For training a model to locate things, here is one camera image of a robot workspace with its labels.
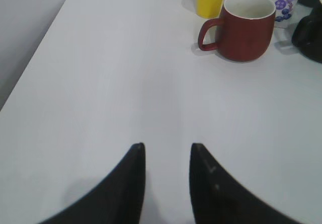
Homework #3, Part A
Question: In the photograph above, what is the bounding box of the white yogurt drink bottle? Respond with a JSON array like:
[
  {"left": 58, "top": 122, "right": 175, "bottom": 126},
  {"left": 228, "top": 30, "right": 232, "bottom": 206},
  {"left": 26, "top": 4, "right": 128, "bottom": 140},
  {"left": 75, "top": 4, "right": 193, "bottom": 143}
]
[{"left": 265, "top": 0, "right": 302, "bottom": 29}]

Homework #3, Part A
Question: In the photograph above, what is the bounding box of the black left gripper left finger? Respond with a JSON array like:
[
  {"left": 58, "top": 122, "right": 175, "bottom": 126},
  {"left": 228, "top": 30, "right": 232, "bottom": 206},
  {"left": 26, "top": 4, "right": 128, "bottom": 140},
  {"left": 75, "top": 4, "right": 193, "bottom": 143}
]
[{"left": 43, "top": 143, "right": 145, "bottom": 223}]

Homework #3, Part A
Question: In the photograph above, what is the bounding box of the black mug front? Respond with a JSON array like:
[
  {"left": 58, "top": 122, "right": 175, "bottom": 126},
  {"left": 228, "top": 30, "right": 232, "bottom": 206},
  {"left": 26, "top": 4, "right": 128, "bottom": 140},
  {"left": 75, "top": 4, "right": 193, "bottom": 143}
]
[{"left": 291, "top": 0, "right": 322, "bottom": 63}]

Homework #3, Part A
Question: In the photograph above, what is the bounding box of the red ceramic mug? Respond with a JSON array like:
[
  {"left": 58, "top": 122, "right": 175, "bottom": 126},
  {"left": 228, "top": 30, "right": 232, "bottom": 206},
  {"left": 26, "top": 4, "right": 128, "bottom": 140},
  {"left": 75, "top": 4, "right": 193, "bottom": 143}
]
[{"left": 197, "top": 0, "right": 276, "bottom": 62}]

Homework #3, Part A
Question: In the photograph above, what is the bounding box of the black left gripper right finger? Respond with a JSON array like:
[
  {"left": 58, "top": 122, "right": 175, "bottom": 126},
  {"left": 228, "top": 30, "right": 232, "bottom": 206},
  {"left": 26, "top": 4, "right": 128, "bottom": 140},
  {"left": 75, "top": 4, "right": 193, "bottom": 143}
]
[{"left": 190, "top": 143, "right": 294, "bottom": 223}]

